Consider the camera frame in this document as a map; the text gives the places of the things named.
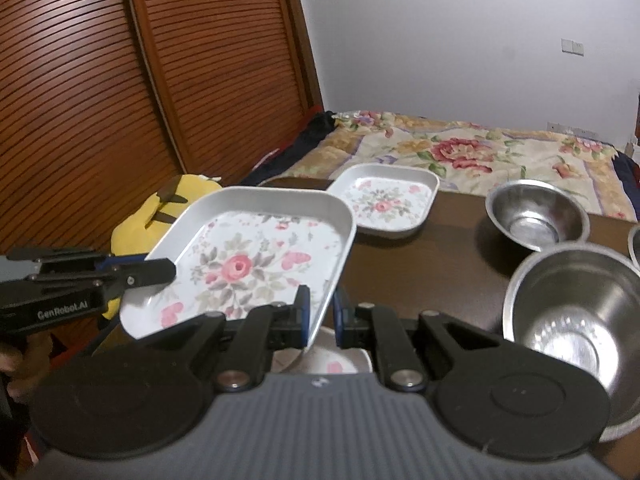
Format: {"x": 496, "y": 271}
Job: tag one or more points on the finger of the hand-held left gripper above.
{"x": 150, "y": 272}
{"x": 122, "y": 260}

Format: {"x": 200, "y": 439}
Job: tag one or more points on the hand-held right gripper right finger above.
{"x": 340, "y": 319}

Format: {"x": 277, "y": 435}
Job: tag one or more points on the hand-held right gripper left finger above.
{"x": 301, "y": 317}

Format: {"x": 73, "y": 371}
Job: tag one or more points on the large floral rectangular plate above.
{"x": 240, "y": 260}

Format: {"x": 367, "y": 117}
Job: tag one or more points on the large steel bowl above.
{"x": 570, "y": 335}

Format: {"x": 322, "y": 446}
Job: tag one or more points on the person's left hand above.
{"x": 15, "y": 362}

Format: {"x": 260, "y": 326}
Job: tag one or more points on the white floral plate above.
{"x": 330, "y": 362}

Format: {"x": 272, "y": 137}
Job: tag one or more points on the yellow plush toy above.
{"x": 150, "y": 215}

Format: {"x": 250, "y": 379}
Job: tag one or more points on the small floral rectangular plate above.
{"x": 382, "y": 205}

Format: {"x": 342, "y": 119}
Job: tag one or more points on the wooden louvered wardrobe door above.
{"x": 225, "y": 60}
{"x": 65, "y": 110}

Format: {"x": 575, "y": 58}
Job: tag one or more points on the dark cloth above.
{"x": 310, "y": 132}

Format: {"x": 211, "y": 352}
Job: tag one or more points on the floral blanket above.
{"x": 475, "y": 160}

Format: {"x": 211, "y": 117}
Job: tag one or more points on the small steel bowl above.
{"x": 535, "y": 220}

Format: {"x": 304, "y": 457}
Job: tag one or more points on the navy bed sheet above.
{"x": 627, "y": 170}

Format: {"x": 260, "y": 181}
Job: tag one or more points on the white wall switch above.
{"x": 572, "y": 46}

